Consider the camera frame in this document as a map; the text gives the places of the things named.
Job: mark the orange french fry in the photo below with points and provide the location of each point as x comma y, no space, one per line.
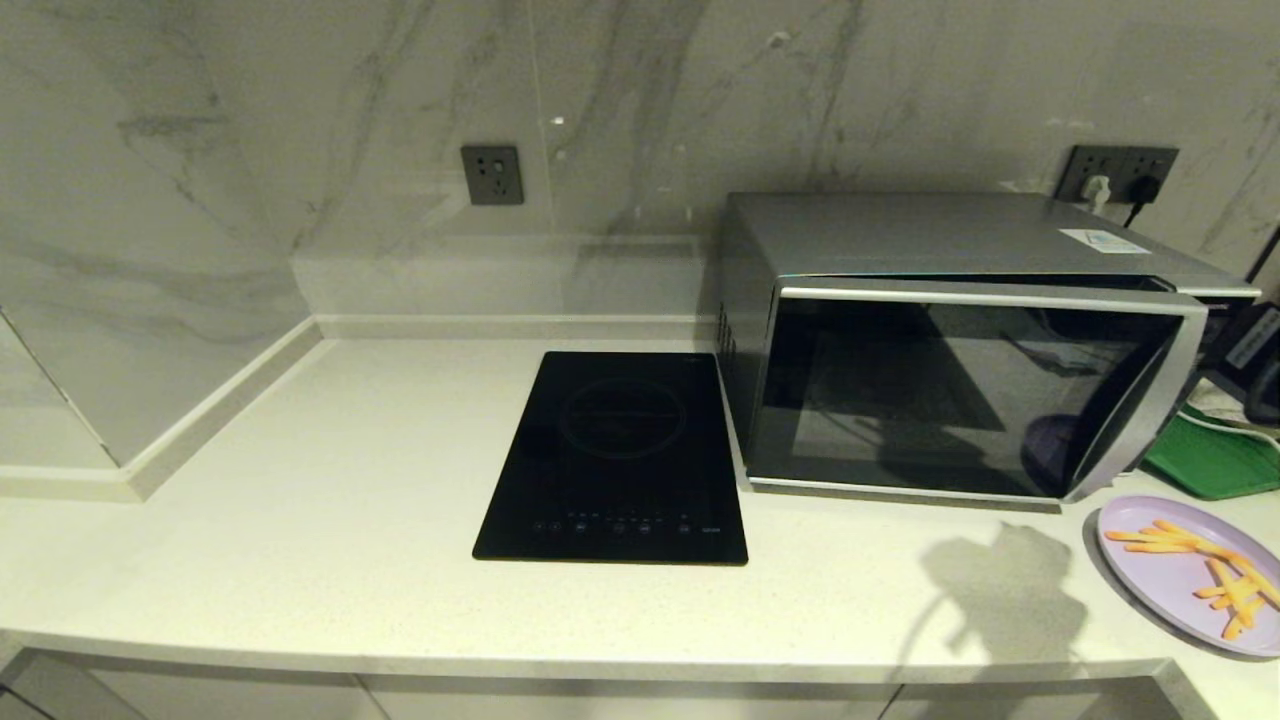
1160,547
1238,622
1222,590
1150,537
1225,578
1205,545

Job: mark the black power plug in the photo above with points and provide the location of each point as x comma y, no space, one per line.
1143,188

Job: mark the white power plug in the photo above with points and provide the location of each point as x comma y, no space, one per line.
1096,190

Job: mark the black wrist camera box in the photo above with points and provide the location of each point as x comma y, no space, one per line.
1250,345

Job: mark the grey single wall socket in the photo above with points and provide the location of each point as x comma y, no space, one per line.
492,175

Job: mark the microwave door with dark glass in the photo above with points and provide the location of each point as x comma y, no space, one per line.
950,400

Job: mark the purple oval plate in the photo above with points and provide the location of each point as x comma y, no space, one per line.
1150,580

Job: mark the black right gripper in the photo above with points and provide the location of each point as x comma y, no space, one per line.
1265,395

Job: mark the black glass induction cooktop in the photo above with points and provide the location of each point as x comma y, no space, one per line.
610,450

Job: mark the silver microwave oven body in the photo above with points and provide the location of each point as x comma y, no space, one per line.
900,235

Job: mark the green plastic cutting board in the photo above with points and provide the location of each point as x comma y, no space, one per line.
1210,465

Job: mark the grey double wall socket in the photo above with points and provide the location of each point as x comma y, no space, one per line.
1118,160

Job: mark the beige cabinet front panel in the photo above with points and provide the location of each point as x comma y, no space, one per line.
1020,705

